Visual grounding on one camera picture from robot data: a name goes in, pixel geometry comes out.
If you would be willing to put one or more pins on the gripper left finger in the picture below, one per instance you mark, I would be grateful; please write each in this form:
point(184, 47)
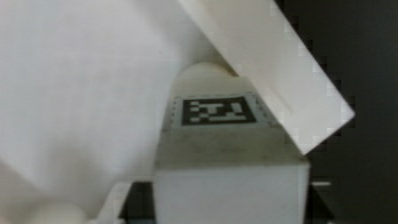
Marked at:
point(129, 207)

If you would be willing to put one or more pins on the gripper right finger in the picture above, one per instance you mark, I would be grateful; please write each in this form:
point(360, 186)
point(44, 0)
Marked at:
point(319, 213)

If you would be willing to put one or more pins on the white table leg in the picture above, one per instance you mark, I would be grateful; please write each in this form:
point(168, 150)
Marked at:
point(232, 171)

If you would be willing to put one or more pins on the white square table top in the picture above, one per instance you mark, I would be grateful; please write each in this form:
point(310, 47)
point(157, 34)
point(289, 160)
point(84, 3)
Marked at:
point(92, 55)

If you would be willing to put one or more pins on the white right fence rail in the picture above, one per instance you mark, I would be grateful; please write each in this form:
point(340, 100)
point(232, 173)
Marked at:
point(251, 34)

